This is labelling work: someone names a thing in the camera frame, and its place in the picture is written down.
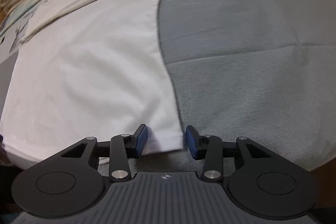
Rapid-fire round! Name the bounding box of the grey deer print bedsheet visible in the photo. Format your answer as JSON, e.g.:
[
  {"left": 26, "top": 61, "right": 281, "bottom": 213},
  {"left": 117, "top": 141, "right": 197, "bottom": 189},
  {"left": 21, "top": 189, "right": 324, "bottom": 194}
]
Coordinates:
[{"left": 1, "top": 0, "right": 335, "bottom": 170}]

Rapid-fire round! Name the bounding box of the white t-shirt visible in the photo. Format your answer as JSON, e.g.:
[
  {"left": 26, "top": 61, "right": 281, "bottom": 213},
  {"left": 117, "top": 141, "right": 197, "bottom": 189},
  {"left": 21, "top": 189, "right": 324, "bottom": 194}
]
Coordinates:
[{"left": 1, "top": 0, "right": 183, "bottom": 169}]

